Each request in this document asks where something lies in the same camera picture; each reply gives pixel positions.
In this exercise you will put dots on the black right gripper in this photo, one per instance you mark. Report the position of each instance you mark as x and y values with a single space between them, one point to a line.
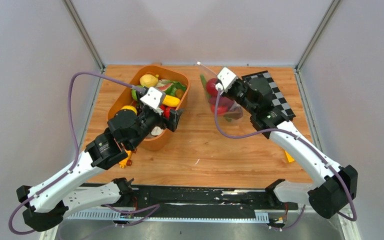
226 94

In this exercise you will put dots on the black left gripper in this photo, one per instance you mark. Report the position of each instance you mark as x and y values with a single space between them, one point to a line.
171 123

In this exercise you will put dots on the purple sweet potato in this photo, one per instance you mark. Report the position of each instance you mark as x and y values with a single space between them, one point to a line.
223 101

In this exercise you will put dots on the dark red apple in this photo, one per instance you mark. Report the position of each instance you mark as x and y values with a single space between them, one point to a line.
234 115

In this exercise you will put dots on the light green pepper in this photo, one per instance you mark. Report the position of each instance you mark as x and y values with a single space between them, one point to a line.
204 83

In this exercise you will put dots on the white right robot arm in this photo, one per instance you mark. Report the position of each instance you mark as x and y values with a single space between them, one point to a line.
333 186

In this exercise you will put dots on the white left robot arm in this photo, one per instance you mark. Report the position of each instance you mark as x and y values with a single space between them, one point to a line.
48 203

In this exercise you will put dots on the orange red mango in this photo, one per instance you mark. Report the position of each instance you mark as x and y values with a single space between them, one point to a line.
166 111

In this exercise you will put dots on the white garlic bulb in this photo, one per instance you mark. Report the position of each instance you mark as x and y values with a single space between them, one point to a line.
156 131

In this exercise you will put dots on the yellow corn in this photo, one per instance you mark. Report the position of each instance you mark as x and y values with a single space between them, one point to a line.
171 101

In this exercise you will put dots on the brown kiwi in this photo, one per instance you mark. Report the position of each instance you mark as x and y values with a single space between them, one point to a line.
179 93

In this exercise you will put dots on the green lettuce leaf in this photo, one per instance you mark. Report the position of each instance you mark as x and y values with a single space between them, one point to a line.
176 85

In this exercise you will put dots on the watermelon slice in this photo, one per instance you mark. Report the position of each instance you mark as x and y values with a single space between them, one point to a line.
165 87

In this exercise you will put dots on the black white checkerboard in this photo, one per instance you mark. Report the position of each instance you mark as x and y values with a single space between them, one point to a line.
278 99

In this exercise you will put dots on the yellow pear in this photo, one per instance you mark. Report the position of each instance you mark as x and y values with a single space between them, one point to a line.
130 108

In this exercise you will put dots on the green lime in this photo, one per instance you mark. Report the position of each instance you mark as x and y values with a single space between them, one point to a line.
136 95

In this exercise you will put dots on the yellow lemon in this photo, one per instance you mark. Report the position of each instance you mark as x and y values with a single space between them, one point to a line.
149 80

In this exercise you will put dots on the yellow toy car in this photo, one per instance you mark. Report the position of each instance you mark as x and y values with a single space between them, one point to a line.
127 162

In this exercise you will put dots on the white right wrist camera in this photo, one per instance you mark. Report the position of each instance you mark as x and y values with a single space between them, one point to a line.
225 79

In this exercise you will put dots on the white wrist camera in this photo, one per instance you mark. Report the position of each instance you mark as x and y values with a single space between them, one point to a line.
225 79
153 98

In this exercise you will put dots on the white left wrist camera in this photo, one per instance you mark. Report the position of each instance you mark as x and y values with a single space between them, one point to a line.
153 98

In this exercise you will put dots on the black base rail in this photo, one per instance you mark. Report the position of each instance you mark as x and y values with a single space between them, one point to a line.
203 202

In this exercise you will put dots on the yellow plastic ring toy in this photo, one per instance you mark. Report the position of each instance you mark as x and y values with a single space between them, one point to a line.
289 158

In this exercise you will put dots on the white slotted cable duct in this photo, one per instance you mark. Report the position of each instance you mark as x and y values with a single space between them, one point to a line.
110 215

